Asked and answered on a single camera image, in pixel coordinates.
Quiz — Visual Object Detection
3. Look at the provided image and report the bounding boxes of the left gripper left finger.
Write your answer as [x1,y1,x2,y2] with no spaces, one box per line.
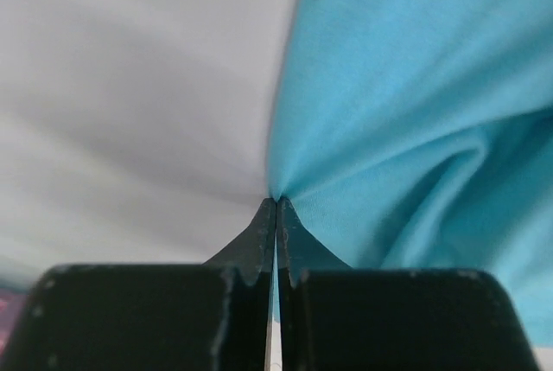
[1,199,276,371]

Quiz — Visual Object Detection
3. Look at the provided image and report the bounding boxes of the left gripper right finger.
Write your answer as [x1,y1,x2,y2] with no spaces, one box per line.
[276,199,538,371]

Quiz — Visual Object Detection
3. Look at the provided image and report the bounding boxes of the teal t shirt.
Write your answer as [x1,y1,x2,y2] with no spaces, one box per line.
[269,0,552,347]

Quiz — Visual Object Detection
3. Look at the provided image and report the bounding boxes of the red folded t shirt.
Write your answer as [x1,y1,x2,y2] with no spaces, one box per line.
[0,288,26,350]

